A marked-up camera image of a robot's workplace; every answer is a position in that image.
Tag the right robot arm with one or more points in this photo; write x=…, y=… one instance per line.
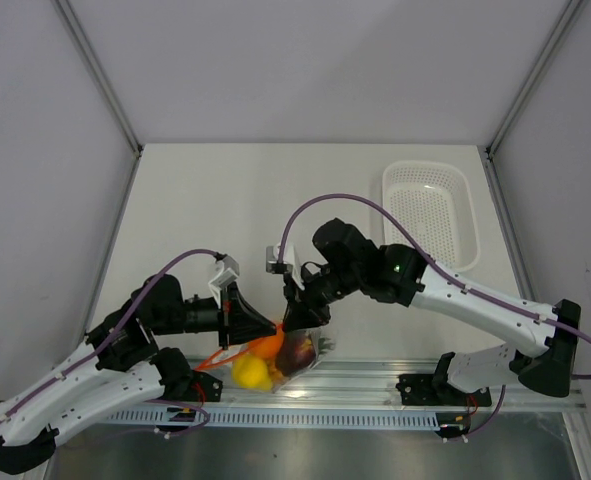
x=539, y=346

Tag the aluminium frame post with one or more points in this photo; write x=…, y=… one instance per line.
x=97, y=73
x=547, y=53

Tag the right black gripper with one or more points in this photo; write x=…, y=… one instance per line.
x=303, y=311

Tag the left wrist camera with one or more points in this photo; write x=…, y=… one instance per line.
x=224, y=272

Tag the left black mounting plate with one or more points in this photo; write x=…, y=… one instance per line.
x=190, y=392

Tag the clear zip top bag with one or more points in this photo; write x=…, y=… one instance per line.
x=269, y=363

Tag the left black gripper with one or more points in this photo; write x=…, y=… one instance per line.
x=236, y=318

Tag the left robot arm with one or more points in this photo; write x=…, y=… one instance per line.
x=119, y=364

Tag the right aluminium frame post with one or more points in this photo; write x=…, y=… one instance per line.
x=547, y=53

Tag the dark red apple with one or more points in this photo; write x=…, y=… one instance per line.
x=297, y=353

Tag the white slotted cable duct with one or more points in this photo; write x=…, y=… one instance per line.
x=167, y=416

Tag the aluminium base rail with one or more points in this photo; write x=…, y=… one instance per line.
x=370, y=385

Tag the left aluminium frame post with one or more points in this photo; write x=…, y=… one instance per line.
x=97, y=73

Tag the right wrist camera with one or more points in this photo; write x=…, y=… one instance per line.
x=284, y=261

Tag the orange fruit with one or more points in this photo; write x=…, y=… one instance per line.
x=267, y=347

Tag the toy pineapple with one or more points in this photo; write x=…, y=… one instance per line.
x=323, y=344

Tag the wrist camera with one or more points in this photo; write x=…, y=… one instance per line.
x=224, y=272
x=284, y=261

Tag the white perforated basket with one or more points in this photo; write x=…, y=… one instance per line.
x=432, y=201

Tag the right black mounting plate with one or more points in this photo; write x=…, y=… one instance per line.
x=418, y=390

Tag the black mounting plate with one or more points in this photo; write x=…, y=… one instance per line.
x=190, y=392
x=418, y=390

